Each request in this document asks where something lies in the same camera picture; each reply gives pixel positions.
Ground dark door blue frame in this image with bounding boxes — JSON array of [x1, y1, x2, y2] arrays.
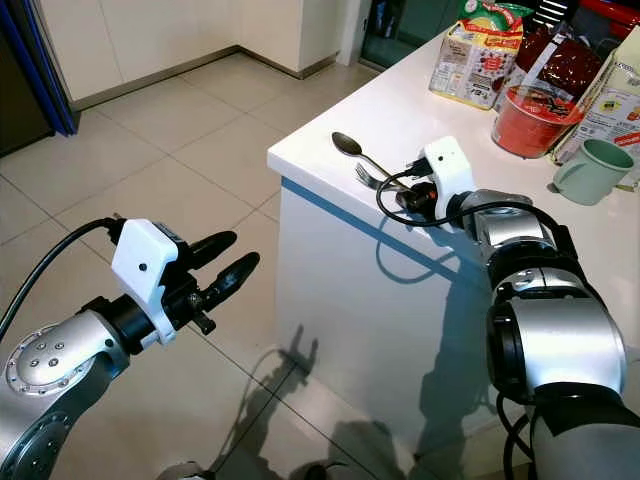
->
[[0, 0, 81, 159]]

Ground white kitchen counter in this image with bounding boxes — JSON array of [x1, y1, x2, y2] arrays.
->
[[266, 20, 640, 471]]

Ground white wall cabinets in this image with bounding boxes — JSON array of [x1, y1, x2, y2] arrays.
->
[[32, 0, 351, 111]]

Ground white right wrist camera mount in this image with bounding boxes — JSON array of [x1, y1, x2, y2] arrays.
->
[[421, 135, 477, 234]]

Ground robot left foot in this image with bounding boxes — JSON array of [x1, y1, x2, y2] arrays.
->
[[158, 460, 217, 480]]

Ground green mug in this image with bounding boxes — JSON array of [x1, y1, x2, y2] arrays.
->
[[551, 137, 637, 207]]

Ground red sauce pouch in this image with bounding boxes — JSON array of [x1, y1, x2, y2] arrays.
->
[[510, 0, 623, 101]]

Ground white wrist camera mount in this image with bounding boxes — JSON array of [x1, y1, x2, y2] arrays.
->
[[421, 135, 477, 234], [109, 217, 184, 349]]

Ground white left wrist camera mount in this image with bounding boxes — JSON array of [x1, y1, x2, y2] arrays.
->
[[109, 217, 184, 349]]

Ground red plastic bowl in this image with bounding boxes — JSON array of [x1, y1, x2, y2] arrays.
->
[[491, 84, 593, 160]]

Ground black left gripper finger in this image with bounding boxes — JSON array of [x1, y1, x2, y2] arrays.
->
[[201, 251, 262, 304], [181, 230, 240, 270]]

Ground metal fork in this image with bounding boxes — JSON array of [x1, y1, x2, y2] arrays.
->
[[354, 162, 403, 192]]

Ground metal spoon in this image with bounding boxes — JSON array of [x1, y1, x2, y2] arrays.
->
[[331, 130, 406, 183]]

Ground dark glass door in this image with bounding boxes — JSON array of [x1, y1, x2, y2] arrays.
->
[[355, 0, 461, 71]]

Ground white drink carton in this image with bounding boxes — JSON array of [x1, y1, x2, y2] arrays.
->
[[548, 30, 640, 193]]

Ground printed food carton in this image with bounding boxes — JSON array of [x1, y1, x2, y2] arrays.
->
[[427, 0, 539, 110]]

